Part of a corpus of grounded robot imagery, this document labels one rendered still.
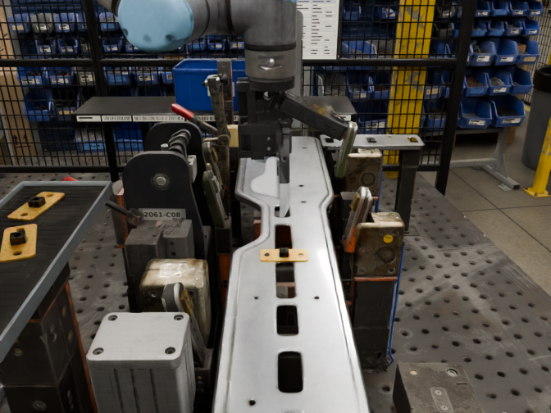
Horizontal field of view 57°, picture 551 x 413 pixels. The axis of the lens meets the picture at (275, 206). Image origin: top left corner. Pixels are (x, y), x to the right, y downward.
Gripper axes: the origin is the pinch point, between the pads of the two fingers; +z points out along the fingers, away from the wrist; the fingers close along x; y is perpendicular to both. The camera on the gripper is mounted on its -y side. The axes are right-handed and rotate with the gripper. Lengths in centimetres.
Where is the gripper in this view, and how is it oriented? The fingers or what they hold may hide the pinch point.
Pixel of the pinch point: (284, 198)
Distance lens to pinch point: 84.2
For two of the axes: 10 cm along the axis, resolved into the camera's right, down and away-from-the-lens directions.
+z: 0.1, 8.9, 4.5
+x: 0.1, 4.5, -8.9
